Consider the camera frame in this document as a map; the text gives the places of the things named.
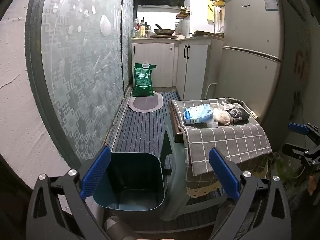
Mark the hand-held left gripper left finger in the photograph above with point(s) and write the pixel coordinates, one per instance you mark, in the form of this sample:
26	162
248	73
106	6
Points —
96	172

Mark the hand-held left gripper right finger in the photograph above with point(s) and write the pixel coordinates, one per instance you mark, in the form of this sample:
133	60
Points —
223	177

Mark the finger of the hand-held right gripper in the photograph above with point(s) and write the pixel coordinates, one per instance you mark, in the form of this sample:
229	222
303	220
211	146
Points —
298	128
293	152

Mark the teal plastic trash bin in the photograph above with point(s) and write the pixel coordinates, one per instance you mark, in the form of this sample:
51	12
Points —
130	175

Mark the black snack packet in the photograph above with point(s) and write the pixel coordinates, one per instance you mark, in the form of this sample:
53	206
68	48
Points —
237	115

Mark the blue tissue packet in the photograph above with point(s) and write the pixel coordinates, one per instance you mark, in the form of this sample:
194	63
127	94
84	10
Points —
197	113

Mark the white tissue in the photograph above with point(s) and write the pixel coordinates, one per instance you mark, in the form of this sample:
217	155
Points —
225	105

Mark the grey door with red sign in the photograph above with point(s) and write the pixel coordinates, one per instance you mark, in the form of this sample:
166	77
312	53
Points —
295	92

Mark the grey checkered tablecloth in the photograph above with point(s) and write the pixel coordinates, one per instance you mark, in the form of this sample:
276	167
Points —
225	140

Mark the white power strip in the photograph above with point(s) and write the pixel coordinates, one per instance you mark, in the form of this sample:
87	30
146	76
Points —
253	115

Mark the white tape roll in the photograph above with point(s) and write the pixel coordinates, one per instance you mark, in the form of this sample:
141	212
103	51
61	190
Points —
212	124

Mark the grey tube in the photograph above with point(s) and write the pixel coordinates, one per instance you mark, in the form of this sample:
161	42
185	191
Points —
117	226

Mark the crumpled clear plastic bag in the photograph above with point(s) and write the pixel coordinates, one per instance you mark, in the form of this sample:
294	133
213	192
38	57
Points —
222	116

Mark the striped blue floor runner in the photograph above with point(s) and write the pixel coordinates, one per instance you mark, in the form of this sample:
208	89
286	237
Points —
142	130

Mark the small dark wooden table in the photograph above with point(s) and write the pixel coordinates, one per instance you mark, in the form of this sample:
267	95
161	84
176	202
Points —
178	133

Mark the oval grey floor mat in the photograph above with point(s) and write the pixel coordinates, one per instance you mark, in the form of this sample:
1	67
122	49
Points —
146	103

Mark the silver refrigerator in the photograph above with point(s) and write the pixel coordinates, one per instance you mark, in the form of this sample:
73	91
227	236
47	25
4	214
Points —
250	55

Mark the green rice bag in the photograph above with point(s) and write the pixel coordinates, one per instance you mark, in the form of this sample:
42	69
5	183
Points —
143	81

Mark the patterned frosted sliding door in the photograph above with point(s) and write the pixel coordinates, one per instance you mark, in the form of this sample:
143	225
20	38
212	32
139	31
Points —
75	67

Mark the white double-door kitchen cabinet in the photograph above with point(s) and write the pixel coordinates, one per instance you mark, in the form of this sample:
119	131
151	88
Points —
195	67

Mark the white single-door kitchen cabinet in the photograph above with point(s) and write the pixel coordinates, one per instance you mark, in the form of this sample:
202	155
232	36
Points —
155	62

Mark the wooden cutting board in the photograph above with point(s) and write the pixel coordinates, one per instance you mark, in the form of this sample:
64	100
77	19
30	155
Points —
202	33

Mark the narrow patterned frosted door panel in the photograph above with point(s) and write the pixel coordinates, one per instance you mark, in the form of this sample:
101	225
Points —
127	30

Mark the yellow hanging board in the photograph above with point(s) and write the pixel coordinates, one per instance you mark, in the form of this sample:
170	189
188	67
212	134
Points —
210	11

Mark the clear oil bottle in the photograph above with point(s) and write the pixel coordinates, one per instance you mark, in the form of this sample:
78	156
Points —
135	28

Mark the dark-capped sauce bottle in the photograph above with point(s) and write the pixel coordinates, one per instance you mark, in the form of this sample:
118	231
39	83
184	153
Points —
142	30

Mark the metal wok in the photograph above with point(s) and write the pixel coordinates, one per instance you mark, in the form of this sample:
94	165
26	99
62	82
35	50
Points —
163	31

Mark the wall spice rack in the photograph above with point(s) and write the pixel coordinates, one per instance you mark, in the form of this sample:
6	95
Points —
183	13

